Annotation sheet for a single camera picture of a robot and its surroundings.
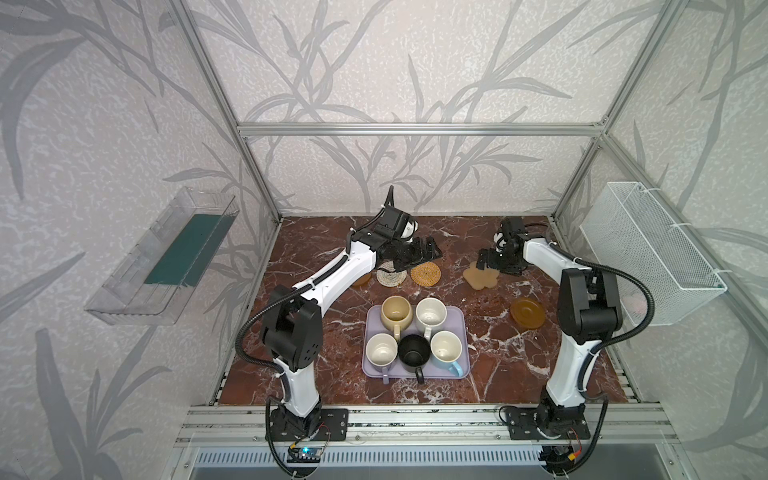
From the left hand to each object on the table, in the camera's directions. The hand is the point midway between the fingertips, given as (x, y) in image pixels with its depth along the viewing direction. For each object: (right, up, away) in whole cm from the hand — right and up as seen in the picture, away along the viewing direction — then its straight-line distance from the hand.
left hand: (436, 250), depth 83 cm
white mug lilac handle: (-16, -29, +1) cm, 33 cm away
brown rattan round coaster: (-1, -9, +20) cm, 22 cm away
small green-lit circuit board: (-32, -49, -12) cm, 60 cm away
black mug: (-6, -28, 0) cm, 29 cm away
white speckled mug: (-1, -20, +8) cm, 22 cm away
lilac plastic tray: (+7, -23, +8) cm, 25 cm away
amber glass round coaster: (-23, -11, +18) cm, 31 cm away
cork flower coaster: (+17, -10, +18) cm, 27 cm away
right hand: (+21, -3, +18) cm, 27 cm away
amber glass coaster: (+30, -20, +11) cm, 38 cm away
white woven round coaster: (-14, -11, +19) cm, 25 cm away
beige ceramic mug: (-11, -20, +8) cm, 24 cm away
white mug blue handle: (+3, -29, +1) cm, 29 cm away
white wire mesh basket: (+44, +5, -14) cm, 46 cm away
